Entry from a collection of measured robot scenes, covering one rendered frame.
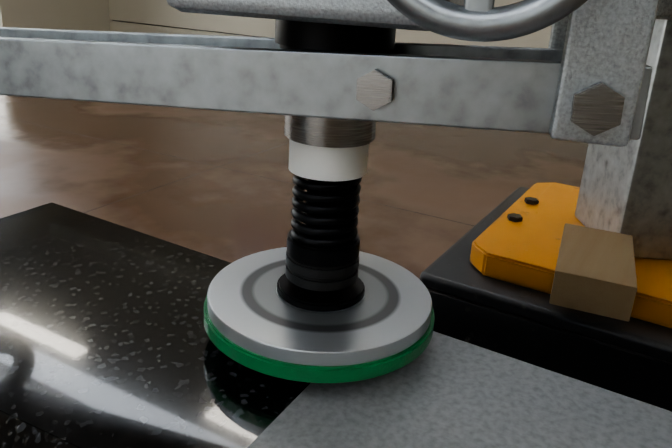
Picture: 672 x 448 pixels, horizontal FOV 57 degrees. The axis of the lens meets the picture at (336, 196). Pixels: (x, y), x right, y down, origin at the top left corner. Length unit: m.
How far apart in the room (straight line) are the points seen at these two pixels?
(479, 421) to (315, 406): 0.13
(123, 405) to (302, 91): 0.28
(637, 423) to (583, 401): 0.04
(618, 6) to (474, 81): 0.10
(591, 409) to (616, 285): 0.31
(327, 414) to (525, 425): 0.16
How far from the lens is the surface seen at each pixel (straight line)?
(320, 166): 0.52
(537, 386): 0.60
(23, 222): 0.93
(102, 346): 0.62
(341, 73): 0.47
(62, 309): 0.69
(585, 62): 0.44
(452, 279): 1.01
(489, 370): 0.61
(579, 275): 0.88
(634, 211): 1.08
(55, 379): 0.59
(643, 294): 1.00
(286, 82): 0.49
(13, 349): 0.64
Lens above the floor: 1.17
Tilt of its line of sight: 19 degrees down
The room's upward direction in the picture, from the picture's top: 4 degrees clockwise
